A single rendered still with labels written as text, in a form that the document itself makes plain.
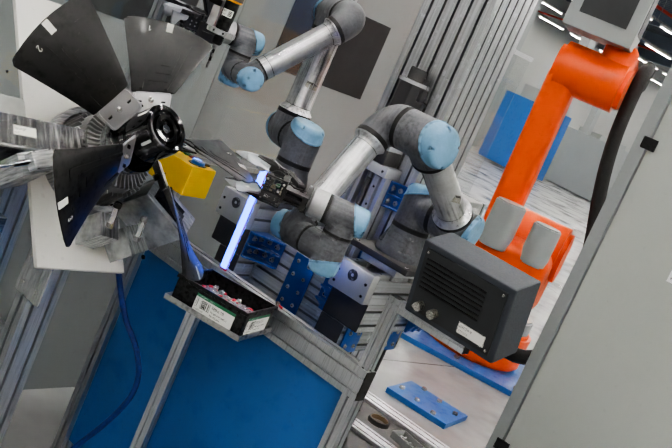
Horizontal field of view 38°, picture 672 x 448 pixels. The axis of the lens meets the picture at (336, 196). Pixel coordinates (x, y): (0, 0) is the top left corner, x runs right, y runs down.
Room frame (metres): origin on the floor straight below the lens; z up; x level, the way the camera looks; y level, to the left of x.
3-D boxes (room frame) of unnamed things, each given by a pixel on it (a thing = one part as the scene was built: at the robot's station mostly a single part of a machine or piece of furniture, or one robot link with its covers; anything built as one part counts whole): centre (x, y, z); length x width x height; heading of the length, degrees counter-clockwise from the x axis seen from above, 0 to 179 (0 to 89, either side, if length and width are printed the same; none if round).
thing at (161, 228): (2.37, 0.40, 0.98); 0.20 x 0.16 x 0.20; 55
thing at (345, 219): (2.34, -0.04, 1.18); 0.11 x 0.08 x 0.09; 92
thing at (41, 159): (2.04, 0.61, 1.08); 0.07 x 0.04 x 0.06; 155
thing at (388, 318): (2.30, -0.24, 0.96); 0.03 x 0.03 x 0.20; 55
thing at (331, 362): (2.55, 0.12, 0.82); 0.90 x 0.04 x 0.08; 55
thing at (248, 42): (3.14, 0.46, 1.43); 0.11 x 0.08 x 0.09; 121
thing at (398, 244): (2.88, -0.24, 1.09); 0.15 x 0.15 x 0.10
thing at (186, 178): (2.78, 0.44, 1.02); 0.16 x 0.10 x 0.11; 55
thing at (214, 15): (2.31, 0.41, 1.51); 0.09 x 0.07 x 0.10; 90
